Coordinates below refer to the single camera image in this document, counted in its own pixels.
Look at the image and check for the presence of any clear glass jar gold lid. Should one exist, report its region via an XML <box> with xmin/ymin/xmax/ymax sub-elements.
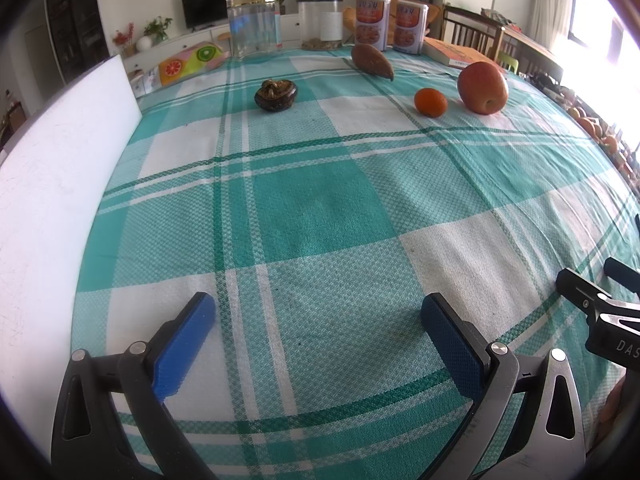
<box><xmin>226</xmin><ymin>0</ymin><xmax>282</xmax><ymax>58</ymax></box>

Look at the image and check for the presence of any small sweet potato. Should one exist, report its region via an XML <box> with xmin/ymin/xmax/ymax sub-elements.
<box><xmin>352</xmin><ymin>44</ymin><xmax>395</xmax><ymax>81</ymax></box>

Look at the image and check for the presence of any fruit pile on side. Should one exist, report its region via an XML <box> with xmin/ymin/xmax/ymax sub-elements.
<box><xmin>568</xmin><ymin>106</ymin><xmax>620</xmax><ymax>160</ymax></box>

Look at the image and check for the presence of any dark water chestnut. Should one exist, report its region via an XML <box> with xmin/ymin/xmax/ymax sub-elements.
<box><xmin>254</xmin><ymin>79</ymin><xmax>298</xmax><ymax>113</ymax></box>

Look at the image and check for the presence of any red food can right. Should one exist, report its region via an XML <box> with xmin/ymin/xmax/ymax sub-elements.
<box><xmin>393</xmin><ymin>0</ymin><xmax>428</xmax><ymax>55</ymax></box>

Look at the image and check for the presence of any red apple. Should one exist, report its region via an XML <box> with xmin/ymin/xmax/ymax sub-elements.
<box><xmin>457</xmin><ymin>62</ymin><xmax>509</xmax><ymax>115</ymax></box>

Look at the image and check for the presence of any orange book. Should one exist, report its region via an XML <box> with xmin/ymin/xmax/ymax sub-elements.
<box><xmin>422</xmin><ymin>38</ymin><xmax>491</xmax><ymax>70</ymax></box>

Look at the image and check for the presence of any clear jar black lid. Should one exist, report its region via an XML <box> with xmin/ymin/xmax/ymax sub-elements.
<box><xmin>297</xmin><ymin>0</ymin><xmax>343</xmax><ymax>51</ymax></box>

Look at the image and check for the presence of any fruit pattern cushion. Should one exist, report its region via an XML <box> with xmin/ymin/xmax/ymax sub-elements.
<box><xmin>158</xmin><ymin>41</ymin><xmax>229</xmax><ymax>87</ymax></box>

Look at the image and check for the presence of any small orange tangerine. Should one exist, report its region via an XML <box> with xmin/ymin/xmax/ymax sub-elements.
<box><xmin>413</xmin><ymin>88</ymin><xmax>448</xmax><ymax>118</ymax></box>

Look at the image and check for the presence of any white tv cabinet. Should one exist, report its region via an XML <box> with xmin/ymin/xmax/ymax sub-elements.
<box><xmin>122</xmin><ymin>14</ymin><xmax>302</xmax><ymax>73</ymax></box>

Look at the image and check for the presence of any red flower vase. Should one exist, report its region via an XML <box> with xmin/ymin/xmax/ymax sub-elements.
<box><xmin>112</xmin><ymin>22</ymin><xmax>136</xmax><ymax>58</ymax></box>

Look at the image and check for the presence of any person's right hand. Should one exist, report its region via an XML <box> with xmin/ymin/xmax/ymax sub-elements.
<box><xmin>594</xmin><ymin>377</ymin><xmax>626</xmax><ymax>445</ymax></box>

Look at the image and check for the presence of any teal white plaid tablecloth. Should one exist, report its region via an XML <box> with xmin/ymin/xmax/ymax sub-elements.
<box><xmin>72</xmin><ymin>50</ymin><xmax>639</xmax><ymax>479</ymax></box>

